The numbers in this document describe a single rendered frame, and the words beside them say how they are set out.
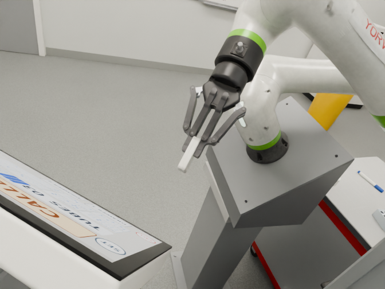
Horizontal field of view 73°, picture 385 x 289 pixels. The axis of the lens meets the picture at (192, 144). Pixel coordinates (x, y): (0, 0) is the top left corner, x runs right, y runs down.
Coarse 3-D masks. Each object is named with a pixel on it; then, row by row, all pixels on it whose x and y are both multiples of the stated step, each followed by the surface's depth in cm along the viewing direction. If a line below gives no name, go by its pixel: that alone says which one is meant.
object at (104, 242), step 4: (92, 240) 29; (96, 240) 30; (100, 240) 31; (104, 240) 32; (108, 240) 33; (100, 244) 29; (104, 244) 30; (108, 244) 31; (112, 244) 32; (116, 244) 33; (104, 248) 29; (108, 248) 29; (112, 248) 30; (116, 248) 31; (120, 248) 32; (112, 252) 29; (116, 252) 30; (120, 252) 30; (124, 252) 31; (128, 252) 32; (120, 256) 29
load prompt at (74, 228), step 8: (0, 184) 32; (8, 184) 34; (8, 192) 31; (16, 192) 33; (24, 192) 35; (16, 200) 29; (24, 200) 31; (32, 200) 33; (32, 208) 30; (40, 208) 31; (48, 208) 33; (48, 216) 30; (56, 216) 31; (64, 216) 33; (56, 224) 28; (64, 224) 30; (72, 224) 31; (72, 232) 28; (80, 232) 30; (88, 232) 32
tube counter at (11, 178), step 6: (0, 168) 41; (0, 174) 37; (6, 174) 39; (12, 174) 41; (12, 180) 38; (18, 180) 40; (24, 186) 38; (30, 186) 40; (30, 192) 36; (36, 192) 38; (42, 192) 40
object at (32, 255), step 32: (0, 224) 25; (32, 224) 25; (0, 256) 25; (32, 256) 24; (64, 256) 24; (96, 256) 25; (128, 256) 31; (160, 256) 42; (32, 288) 24; (64, 288) 23; (96, 288) 23; (128, 288) 28
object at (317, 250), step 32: (352, 192) 117; (384, 192) 123; (320, 224) 115; (352, 224) 100; (256, 256) 163; (288, 256) 133; (320, 256) 115; (352, 256) 102; (288, 288) 134; (320, 288) 116
